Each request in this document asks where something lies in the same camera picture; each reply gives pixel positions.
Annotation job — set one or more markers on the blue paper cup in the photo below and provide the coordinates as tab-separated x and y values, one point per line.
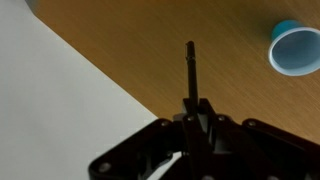
295	50

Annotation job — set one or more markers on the black pen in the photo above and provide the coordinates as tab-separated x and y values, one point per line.
192	73

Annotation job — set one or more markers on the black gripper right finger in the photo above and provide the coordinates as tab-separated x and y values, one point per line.
260	150

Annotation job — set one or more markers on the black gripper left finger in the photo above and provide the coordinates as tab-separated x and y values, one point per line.
150	146

